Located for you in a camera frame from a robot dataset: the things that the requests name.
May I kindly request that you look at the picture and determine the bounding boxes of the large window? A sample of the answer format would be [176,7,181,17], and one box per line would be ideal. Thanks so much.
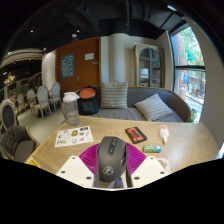
[170,26,206,123]

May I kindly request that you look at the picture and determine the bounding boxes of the row of white chairs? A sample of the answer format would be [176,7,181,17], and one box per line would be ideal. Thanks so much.
[14,81,63,119]

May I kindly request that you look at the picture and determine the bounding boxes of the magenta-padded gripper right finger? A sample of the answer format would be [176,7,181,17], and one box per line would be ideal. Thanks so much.
[125,143,168,189]

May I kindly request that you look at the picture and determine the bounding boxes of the oval-back chair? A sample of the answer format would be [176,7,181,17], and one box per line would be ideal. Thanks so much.
[0,98,19,134]

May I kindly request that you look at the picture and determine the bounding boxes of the white tube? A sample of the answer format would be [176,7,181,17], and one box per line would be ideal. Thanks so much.
[159,124,170,145]

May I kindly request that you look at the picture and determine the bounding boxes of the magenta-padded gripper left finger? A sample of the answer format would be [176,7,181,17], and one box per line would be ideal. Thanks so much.
[55,143,101,188]

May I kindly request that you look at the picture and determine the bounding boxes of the white sticker sheet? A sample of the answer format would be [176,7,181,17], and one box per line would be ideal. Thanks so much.
[54,125,94,148]

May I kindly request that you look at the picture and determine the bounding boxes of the grey curved sofa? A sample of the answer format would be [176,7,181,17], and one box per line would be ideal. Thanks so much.
[78,85,192,123]

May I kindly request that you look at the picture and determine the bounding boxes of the green small pack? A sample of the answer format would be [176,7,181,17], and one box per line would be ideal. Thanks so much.
[142,144,162,154]

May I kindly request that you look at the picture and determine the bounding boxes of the dark tufted armchair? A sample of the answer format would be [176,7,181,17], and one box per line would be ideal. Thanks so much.
[0,125,40,164]

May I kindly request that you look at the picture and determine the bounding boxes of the striped grey cushion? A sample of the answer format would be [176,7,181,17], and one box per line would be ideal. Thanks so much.
[134,93,174,122]

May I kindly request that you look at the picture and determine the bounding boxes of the clear shaker bottle white lid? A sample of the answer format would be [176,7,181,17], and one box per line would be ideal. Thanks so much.
[62,91,81,127]

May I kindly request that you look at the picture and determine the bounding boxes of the dark grey computer mouse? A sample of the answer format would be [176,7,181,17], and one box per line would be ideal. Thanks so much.
[93,135,129,190]

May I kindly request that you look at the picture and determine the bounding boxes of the glass-door cabinet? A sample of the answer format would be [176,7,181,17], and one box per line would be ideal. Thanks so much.
[133,43,165,89]

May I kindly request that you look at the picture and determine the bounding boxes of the blue poster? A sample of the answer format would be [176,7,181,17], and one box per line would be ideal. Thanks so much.
[60,53,75,79]

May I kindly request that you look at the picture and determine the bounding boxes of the yellow square sticker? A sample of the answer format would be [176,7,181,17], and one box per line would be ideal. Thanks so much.
[26,157,42,169]

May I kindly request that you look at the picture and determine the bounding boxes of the black and orange flat device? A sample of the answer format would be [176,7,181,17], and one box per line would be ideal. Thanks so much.
[124,126,148,145]

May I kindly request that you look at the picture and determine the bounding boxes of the striped square cushion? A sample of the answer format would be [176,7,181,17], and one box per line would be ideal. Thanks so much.
[99,81,129,109]

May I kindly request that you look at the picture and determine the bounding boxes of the brown wooden door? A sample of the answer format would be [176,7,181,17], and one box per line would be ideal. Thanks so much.
[54,37,102,99]

